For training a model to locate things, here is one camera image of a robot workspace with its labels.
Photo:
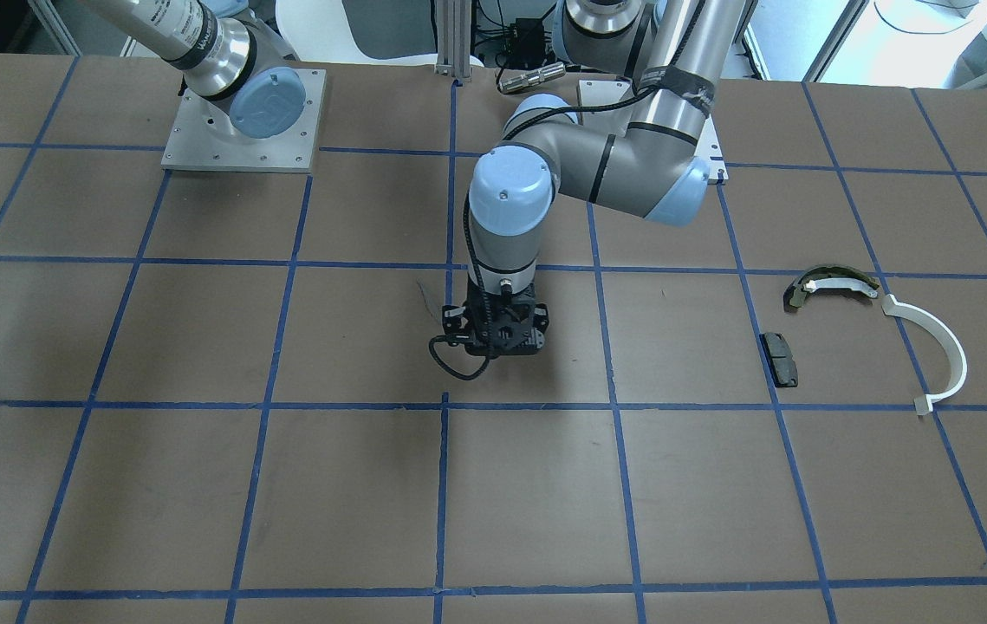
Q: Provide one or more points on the aluminium frame post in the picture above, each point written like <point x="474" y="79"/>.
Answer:
<point x="452" y="20"/>

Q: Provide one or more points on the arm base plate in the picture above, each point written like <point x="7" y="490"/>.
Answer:
<point x="597" y="92"/>
<point x="203" y="139"/>

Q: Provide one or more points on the olive brake shoe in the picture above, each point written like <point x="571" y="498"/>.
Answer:
<point x="828" y="276"/>

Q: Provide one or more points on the white chair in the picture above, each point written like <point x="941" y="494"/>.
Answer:
<point x="372" y="33"/>

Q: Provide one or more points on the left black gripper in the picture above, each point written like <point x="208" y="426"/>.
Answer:
<point x="455" y="317"/>

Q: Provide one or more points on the black brake pad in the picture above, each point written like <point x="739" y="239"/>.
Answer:
<point x="780" y="359"/>

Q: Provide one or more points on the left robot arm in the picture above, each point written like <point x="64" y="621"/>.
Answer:
<point x="636" y="156"/>

